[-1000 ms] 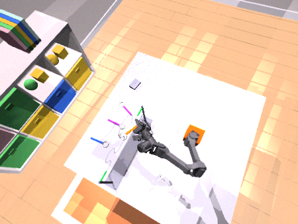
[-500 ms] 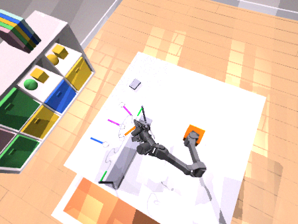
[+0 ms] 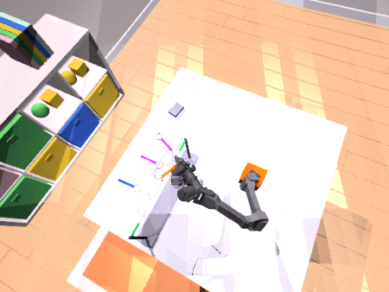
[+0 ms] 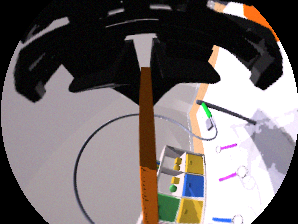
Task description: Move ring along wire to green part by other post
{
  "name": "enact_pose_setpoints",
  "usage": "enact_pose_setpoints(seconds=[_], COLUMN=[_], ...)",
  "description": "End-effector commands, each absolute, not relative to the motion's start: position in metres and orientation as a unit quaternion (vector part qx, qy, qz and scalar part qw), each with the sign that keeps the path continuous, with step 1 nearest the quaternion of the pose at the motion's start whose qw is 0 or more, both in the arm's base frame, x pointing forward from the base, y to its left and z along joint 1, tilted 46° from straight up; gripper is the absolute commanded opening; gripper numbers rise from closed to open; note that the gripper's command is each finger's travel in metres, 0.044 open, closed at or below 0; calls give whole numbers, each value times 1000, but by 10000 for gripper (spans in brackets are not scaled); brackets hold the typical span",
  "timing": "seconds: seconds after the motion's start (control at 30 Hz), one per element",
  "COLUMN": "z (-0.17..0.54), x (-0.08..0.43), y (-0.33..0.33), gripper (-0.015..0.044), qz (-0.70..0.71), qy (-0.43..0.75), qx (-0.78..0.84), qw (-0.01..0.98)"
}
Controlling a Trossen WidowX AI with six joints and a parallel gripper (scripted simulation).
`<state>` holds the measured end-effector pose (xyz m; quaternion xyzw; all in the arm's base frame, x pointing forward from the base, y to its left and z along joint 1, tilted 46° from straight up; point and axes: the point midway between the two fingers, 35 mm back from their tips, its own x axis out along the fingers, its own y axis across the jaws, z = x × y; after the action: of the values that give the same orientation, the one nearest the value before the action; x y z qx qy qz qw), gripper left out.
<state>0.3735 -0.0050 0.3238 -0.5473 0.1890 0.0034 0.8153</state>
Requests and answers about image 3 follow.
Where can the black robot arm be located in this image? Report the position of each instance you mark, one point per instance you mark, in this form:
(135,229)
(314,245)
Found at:
(257,219)

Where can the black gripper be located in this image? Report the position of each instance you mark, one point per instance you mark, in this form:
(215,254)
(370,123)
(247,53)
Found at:
(182,168)

